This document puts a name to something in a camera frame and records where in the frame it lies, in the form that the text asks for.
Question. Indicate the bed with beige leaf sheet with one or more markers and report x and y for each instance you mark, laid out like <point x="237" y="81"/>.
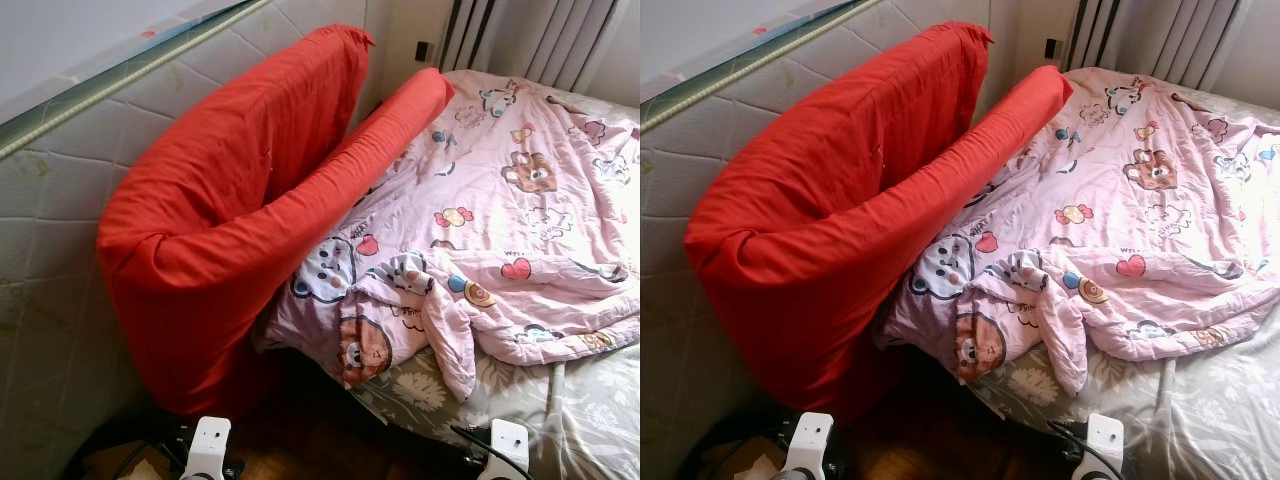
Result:
<point x="1230" y="420"/>
<point x="600" y="420"/>

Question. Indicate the brown cardboard piece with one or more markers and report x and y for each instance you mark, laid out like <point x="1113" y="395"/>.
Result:
<point x="105" y="462"/>
<point x="715" y="462"/>

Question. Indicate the pink cartoon print quilt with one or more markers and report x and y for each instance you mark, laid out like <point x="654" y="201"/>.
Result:
<point x="1150" y="200"/>
<point x="520" y="200"/>

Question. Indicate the red folded mattress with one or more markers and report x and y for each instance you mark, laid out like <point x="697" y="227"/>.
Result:
<point x="220" y="220"/>
<point x="820" y="220"/>

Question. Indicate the grey pleated curtain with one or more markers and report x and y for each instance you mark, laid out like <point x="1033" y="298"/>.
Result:
<point x="1160" y="40"/>
<point x="540" y="40"/>

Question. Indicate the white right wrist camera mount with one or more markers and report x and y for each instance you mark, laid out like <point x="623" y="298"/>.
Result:
<point x="510" y="445"/>
<point x="1105" y="440"/>

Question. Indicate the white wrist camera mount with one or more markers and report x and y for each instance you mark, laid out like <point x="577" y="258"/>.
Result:
<point x="1105" y="440"/>
<point x="810" y="440"/>
<point x="210" y="445"/>
<point x="510" y="445"/>

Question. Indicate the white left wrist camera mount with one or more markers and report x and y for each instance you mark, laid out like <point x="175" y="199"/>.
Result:
<point x="210" y="445"/>
<point x="810" y="440"/>

